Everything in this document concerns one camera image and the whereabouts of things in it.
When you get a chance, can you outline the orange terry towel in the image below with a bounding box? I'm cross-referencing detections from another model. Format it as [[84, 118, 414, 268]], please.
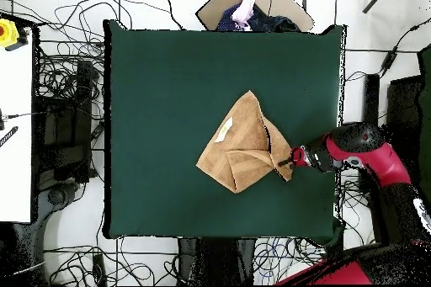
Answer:
[[195, 89, 295, 194]]

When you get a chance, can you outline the black flat panel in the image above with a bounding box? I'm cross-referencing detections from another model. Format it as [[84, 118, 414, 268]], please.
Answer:
[[385, 76, 423, 167]]

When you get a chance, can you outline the black upright stand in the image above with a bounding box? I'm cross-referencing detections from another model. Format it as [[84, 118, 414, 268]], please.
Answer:
[[362, 73, 380, 126]]

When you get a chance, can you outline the dark green side cloth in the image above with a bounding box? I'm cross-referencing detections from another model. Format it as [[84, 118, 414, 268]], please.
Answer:
[[417, 44, 431, 200]]

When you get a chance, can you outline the dark navy garment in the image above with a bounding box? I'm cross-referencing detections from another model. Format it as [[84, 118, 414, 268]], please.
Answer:
[[247, 3, 301, 33]]

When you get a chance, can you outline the dark green tablecloth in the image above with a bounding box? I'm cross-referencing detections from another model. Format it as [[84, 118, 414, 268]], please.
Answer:
[[102, 19, 348, 246]]

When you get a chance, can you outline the blue dotted garment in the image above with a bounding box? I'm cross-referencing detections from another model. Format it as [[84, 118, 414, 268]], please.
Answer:
[[216, 3, 245, 32]]

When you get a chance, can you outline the pink garment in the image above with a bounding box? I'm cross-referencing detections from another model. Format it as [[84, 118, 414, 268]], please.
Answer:
[[231, 0, 257, 30]]

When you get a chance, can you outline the brown cardboard box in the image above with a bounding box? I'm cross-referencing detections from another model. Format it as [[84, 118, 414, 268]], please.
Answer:
[[195, 0, 316, 33]]

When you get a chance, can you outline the black equipment rack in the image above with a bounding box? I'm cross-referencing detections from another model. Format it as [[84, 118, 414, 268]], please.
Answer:
[[33, 59, 98, 183]]

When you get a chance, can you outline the grey stand foot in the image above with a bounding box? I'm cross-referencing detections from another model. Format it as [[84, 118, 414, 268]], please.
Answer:
[[0, 182, 80, 286]]

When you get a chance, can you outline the white desk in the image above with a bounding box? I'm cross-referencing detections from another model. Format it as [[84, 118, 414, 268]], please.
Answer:
[[0, 27, 35, 224]]

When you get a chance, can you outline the yellow emergency stop button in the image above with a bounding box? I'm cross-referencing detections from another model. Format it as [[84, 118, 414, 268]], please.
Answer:
[[0, 18, 20, 48]]

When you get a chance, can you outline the black cable tangle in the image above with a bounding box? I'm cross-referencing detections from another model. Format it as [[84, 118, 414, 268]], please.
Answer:
[[253, 236, 338, 284], [35, 0, 134, 99], [43, 236, 179, 286]]

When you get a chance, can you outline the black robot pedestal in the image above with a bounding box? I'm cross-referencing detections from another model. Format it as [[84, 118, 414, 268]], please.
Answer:
[[177, 237, 257, 286]]

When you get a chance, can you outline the black cable with adapter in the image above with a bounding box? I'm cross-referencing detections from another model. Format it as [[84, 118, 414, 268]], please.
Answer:
[[346, 17, 431, 81]]

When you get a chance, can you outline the black strap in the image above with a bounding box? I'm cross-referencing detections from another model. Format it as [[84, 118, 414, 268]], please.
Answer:
[[0, 125, 19, 148]]

